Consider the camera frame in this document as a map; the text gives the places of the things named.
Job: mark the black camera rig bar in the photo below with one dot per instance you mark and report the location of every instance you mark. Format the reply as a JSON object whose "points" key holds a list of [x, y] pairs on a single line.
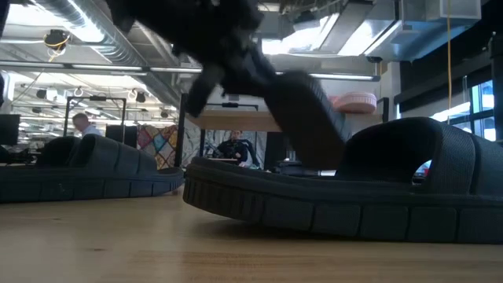
{"points": [[236, 105]]}

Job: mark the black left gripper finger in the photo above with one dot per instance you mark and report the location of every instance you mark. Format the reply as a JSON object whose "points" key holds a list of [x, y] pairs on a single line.
{"points": [[251, 78], [204, 90]]}

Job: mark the black rig post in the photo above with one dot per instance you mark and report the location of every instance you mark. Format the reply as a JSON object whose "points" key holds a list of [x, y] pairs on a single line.
{"points": [[497, 86]]}

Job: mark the dark equipment cart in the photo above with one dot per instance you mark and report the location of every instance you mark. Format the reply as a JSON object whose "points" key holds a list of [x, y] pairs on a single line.
{"points": [[291, 168]]}

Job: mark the colourful patchwork quilt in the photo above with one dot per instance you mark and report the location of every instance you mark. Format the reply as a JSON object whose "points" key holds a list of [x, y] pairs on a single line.
{"points": [[157, 143]]}

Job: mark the black monitor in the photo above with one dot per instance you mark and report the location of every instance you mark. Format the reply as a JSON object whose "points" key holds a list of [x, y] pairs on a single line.
{"points": [[8, 129]]}

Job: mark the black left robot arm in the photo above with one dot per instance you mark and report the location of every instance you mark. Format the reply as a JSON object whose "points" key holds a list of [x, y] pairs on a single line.
{"points": [[177, 19]]}

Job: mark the wooden shelf black metal frame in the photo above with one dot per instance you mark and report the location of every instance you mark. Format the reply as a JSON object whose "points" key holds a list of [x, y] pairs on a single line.
{"points": [[236, 121]]}

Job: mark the black spotlight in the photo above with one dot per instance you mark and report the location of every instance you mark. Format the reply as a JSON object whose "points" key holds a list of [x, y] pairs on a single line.
{"points": [[141, 97], [41, 94]]}

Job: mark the silver rectangular air duct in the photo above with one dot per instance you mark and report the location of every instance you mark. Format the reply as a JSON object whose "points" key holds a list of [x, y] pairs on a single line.
{"points": [[393, 31]]}

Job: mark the black slide sandal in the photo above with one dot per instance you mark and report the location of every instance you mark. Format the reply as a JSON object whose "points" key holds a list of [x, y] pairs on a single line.
{"points": [[306, 118], [98, 177], [353, 208]]}

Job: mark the red container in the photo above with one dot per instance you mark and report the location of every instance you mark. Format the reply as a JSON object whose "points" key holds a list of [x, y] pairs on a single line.
{"points": [[426, 171]]}

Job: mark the black dome camera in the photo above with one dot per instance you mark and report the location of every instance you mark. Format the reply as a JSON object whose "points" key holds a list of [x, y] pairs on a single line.
{"points": [[374, 59]]}

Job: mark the person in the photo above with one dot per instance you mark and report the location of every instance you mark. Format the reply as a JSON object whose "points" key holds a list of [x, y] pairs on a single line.
{"points": [[232, 149], [92, 130]]}

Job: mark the pink slide sandal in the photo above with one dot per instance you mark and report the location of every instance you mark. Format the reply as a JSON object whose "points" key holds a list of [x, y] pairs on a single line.
{"points": [[355, 103]]}

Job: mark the long light bar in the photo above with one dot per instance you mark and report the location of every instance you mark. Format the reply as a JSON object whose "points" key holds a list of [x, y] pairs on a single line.
{"points": [[98, 67], [342, 76]]}

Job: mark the black metal frame stand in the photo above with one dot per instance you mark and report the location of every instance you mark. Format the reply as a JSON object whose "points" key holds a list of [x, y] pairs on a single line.
{"points": [[94, 98]]}

